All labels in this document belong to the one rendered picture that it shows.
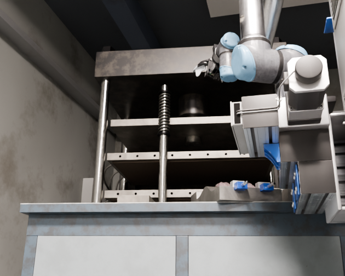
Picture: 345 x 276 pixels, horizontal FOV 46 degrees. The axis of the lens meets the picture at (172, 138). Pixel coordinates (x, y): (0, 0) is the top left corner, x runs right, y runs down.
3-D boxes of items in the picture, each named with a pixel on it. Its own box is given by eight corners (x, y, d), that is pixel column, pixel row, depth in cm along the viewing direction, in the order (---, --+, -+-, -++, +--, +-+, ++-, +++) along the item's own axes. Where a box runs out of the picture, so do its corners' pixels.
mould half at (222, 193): (282, 202, 162) (280, 176, 165) (219, 199, 157) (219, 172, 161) (240, 219, 208) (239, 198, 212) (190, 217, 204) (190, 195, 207)
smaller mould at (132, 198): (148, 210, 184) (149, 195, 186) (116, 210, 185) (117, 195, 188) (155, 216, 202) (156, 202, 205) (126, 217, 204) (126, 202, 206)
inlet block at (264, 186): (281, 190, 154) (280, 177, 156) (268, 190, 153) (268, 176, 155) (267, 197, 166) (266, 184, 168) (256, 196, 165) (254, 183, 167)
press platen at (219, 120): (274, 121, 265) (273, 114, 267) (110, 126, 278) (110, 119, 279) (264, 153, 331) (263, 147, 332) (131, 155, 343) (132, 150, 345)
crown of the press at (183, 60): (293, 120, 250) (286, 34, 270) (89, 126, 265) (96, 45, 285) (276, 158, 329) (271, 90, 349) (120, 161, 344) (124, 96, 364)
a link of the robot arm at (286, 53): (318, 79, 134) (314, 44, 139) (281, 75, 132) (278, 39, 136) (300, 95, 146) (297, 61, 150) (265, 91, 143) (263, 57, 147)
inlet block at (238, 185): (254, 189, 152) (253, 175, 154) (241, 188, 151) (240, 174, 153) (242, 195, 164) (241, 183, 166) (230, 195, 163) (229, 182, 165)
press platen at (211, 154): (277, 156, 254) (276, 149, 256) (106, 160, 267) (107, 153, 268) (265, 183, 323) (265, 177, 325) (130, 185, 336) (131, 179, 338)
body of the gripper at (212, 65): (203, 78, 188) (211, 65, 177) (205, 62, 191) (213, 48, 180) (218, 81, 189) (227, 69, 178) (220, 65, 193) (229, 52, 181)
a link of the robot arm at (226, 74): (249, 76, 163) (248, 52, 167) (223, 73, 161) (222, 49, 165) (242, 85, 171) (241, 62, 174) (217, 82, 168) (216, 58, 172)
